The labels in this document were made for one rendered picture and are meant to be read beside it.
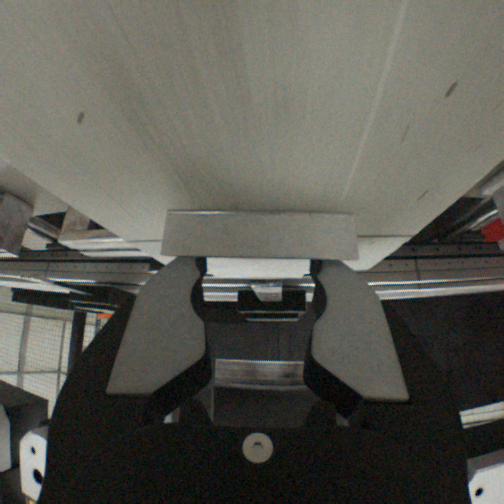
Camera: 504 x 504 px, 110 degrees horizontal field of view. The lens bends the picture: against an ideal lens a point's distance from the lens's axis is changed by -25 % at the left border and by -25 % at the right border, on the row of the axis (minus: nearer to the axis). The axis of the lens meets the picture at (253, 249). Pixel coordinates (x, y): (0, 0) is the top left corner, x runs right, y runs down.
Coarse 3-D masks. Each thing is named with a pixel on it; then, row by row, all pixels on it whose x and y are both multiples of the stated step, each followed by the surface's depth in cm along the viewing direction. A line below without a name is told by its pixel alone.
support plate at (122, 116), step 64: (0, 0) 2; (64, 0) 3; (128, 0) 3; (192, 0) 3; (256, 0) 3; (320, 0) 3; (384, 0) 3; (448, 0) 2; (0, 64) 3; (64, 64) 4; (128, 64) 4; (192, 64) 4; (256, 64) 4; (320, 64) 4; (384, 64) 4; (448, 64) 4; (0, 128) 5; (64, 128) 6; (128, 128) 6; (192, 128) 6; (256, 128) 6; (320, 128) 6; (384, 128) 6; (448, 128) 5; (64, 192) 9; (128, 192) 9; (192, 192) 9; (256, 192) 9; (320, 192) 9; (384, 192) 9; (448, 192) 8; (384, 256) 16
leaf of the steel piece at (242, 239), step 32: (192, 224) 10; (224, 224) 10; (256, 224) 10; (288, 224) 10; (320, 224) 10; (352, 224) 10; (192, 256) 10; (224, 256) 10; (256, 256) 10; (288, 256) 10; (320, 256) 10; (352, 256) 10
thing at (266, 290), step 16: (256, 288) 27; (272, 288) 27; (240, 304) 40; (256, 304) 40; (272, 304) 40; (288, 304) 39; (304, 304) 39; (256, 320) 46; (272, 320) 44; (288, 320) 44
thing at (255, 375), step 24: (216, 360) 21; (240, 360) 21; (216, 384) 19; (240, 384) 19; (264, 384) 19; (288, 384) 19; (216, 408) 18; (240, 408) 18; (264, 408) 18; (288, 408) 18
